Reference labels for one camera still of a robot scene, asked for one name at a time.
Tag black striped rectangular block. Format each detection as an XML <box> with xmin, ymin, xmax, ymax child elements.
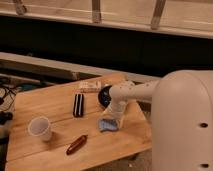
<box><xmin>73</xmin><ymin>94</ymin><xmax>84</xmax><ymax>117</ymax></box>

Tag black cables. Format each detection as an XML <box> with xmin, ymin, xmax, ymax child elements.
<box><xmin>0</xmin><ymin>77</ymin><xmax>18</xmax><ymax>141</ymax></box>

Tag white ceramic cup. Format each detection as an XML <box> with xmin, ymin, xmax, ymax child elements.
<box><xmin>28</xmin><ymin>116</ymin><xmax>52</xmax><ymax>141</ymax></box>

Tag brown sausage-shaped object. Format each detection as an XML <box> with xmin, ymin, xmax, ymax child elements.
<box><xmin>66</xmin><ymin>135</ymin><xmax>87</xmax><ymax>155</ymax></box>

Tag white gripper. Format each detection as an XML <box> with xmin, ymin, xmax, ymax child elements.
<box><xmin>99</xmin><ymin>100</ymin><xmax>127</xmax><ymax>129</ymax></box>

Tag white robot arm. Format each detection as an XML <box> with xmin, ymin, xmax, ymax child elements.
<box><xmin>103</xmin><ymin>70</ymin><xmax>213</xmax><ymax>171</ymax></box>

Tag dark round bowl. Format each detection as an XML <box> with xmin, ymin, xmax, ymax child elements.
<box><xmin>98</xmin><ymin>85</ymin><xmax>111</xmax><ymax>107</ymax></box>

